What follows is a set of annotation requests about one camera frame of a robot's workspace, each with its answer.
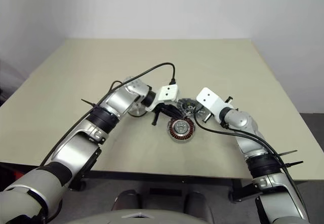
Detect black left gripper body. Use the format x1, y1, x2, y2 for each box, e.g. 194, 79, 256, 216
151, 103, 176, 126

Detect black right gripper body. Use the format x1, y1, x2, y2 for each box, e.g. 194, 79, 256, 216
194, 104, 212, 124

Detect round grey motor lid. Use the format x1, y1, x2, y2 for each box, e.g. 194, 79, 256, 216
177, 97, 204, 116

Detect motor housing with copper windings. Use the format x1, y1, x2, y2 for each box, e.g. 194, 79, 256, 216
167, 117, 196, 144

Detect silver spoked rotor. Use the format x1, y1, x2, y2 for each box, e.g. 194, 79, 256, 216
124, 75, 148, 119

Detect dark rounded shape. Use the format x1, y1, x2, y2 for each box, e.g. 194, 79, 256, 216
112, 189, 140, 212

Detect grey robot torso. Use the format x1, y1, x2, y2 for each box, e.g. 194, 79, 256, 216
63, 208, 211, 224

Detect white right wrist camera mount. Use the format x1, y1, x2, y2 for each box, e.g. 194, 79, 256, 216
195, 87, 235, 120

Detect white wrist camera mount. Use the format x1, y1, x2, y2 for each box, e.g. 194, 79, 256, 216
195, 87, 235, 120
147, 84, 179, 114

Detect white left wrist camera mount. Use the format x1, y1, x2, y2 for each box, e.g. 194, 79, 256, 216
147, 84, 179, 114

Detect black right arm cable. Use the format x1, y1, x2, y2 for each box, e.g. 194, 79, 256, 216
194, 117, 305, 209

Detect black table frame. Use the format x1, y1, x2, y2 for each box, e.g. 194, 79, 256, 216
70, 170, 257, 205

